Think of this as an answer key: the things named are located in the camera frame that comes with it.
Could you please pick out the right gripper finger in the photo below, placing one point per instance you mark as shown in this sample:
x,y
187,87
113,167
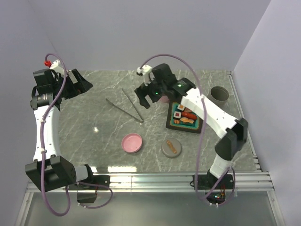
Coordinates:
x,y
142,91
147,100

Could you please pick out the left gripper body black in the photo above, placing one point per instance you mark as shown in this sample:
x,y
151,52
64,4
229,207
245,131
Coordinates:
x,y
70,89

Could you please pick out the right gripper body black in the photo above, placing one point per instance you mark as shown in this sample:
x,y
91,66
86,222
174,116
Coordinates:
x,y
158,89

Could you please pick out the metal tongs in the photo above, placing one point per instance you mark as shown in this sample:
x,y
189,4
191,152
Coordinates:
x,y
137,116

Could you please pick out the sushi roll orange top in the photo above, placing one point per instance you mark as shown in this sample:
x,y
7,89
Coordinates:
x,y
180,108

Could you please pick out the sushi roll red centre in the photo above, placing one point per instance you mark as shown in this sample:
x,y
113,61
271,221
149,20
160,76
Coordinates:
x,y
177,115

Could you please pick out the red sausage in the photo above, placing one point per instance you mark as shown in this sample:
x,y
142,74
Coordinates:
x,y
189,115

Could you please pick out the salmon nigiri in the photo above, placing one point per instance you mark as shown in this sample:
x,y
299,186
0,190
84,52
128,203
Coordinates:
x,y
187,121

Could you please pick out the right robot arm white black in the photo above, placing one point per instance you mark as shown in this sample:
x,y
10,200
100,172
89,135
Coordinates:
x,y
159,81

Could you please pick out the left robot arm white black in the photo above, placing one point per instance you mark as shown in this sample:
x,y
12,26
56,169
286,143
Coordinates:
x,y
49,170

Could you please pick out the pink cup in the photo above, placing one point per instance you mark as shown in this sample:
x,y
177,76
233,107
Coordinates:
x,y
164,99

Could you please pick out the pink lid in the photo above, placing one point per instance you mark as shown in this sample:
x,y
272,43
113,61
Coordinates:
x,y
131,143

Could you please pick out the square teal black plate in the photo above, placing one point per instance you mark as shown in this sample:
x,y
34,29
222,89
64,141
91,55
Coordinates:
x,y
195,128

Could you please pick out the grey cup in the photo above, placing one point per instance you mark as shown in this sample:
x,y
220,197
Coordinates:
x,y
218,95

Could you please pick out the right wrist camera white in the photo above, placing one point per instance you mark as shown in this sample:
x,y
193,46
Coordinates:
x,y
146,72

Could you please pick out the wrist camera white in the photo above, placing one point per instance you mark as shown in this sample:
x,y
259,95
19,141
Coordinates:
x,y
146,72
56,66

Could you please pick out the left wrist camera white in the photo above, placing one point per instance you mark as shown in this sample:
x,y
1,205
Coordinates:
x,y
56,66

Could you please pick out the grey lid with strap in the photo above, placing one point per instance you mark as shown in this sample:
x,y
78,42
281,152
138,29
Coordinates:
x,y
171,148

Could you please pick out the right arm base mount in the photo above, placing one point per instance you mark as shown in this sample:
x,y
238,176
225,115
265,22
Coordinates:
x,y
207,182

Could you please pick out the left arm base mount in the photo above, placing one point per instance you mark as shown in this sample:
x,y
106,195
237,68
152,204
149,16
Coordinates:
x,y
89,193

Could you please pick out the aluminium rail frame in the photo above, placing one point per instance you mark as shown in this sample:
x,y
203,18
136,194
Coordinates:
x,y
147,188

